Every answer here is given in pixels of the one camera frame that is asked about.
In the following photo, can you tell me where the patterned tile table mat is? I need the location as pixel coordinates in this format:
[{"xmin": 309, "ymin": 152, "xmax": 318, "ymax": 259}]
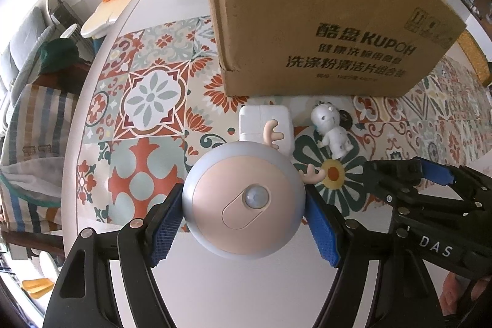
[{"xmin": 75, "ymin": 17, "xmax": 491, "ymax": 225}]

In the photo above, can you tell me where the pink round antler night light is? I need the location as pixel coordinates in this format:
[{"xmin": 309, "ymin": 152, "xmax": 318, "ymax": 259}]
[{"xmin": 183, "ymin": 141, "xmax": 326, "ymax": 259}]

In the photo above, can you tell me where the person right hand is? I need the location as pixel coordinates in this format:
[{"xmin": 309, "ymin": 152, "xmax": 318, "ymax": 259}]
[{"xmin": 439, "ymin": 272, "xmax": 491, "ymax": 316}]

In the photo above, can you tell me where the brown cardboard box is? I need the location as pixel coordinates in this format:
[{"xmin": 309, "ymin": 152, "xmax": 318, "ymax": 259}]
[{"xmin": 209, "ymin": 0, "xmax": 465, "ymax": 97}]

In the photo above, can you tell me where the upright vacuum cleaner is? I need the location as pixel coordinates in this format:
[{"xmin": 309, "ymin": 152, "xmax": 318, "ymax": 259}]
[{"xmin": 46, "ymin": 0, "xmax": 82, "ymax": 37}]

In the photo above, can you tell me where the white square power adapter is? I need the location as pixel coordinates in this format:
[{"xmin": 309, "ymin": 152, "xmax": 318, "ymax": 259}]
[{"xmin": 239, "ymin": 105, "xmax": 294, "ymax": 157}]

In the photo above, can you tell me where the woven wicker tissue box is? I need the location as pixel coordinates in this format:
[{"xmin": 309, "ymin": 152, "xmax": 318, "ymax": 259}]
[{"xmin": 457, "ymin": 30, "xmax": 492, "ymax": 87}]

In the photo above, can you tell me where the grey sofa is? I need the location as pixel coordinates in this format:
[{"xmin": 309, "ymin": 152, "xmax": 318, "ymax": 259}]
[{"xmin": 1, "ymin": 0, "xmax": 58, "ymax": 136}]

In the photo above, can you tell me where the green cap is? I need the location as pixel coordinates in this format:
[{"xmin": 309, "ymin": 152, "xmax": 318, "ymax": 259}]
[{"xmin": 39, "ymin": 38, "xmax": 90, "ymax": 74}]

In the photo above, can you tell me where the striped fabric chair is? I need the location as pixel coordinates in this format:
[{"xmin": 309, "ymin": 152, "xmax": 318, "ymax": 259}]
[{"xmin": 1, "ymin": 84, "xmax": 77, "ymax": 233}]

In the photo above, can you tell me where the white doll figure keychain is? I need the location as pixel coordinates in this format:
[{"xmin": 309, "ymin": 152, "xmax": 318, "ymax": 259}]
[{"xmin": 311, "ymin": 103, "xmax": 354, "ymax": 160}]

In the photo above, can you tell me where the cream flower shaped kids table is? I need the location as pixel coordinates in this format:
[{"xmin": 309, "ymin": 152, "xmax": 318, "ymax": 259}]
[{"xmin": 80, "ymin": 0, "xmax": 132, "ymax": 39}]

